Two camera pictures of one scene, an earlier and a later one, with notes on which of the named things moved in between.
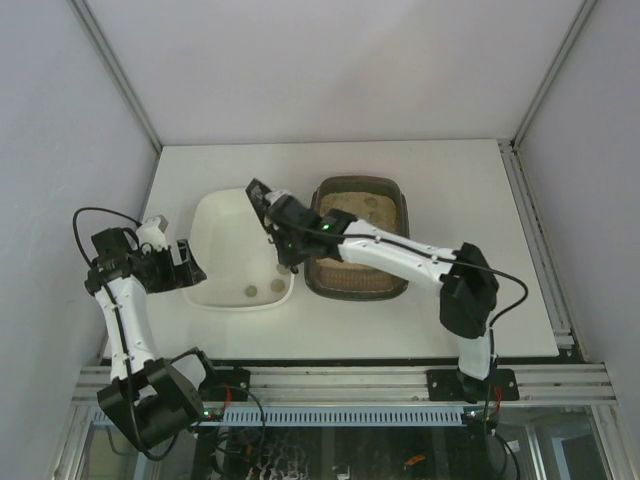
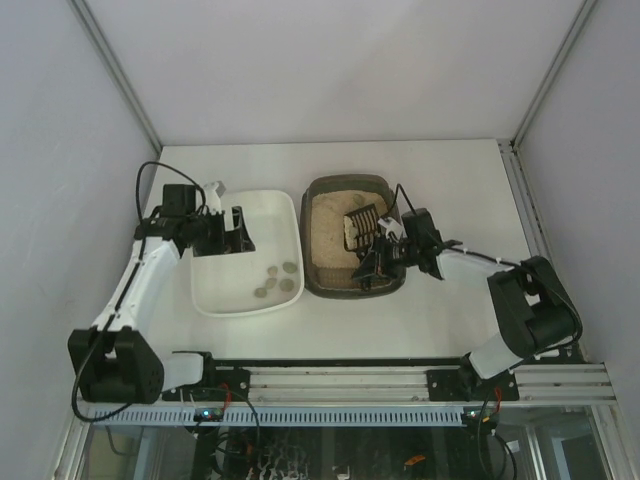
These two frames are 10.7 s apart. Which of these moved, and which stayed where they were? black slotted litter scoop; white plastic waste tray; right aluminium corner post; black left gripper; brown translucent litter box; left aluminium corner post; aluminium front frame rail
Moved: black left gripper; black slotted litter scoop
Stayed: brown translucent litter box; left aluminium corner post; aluminium front frame rail; right aluminium corner post; white plastic waste tray
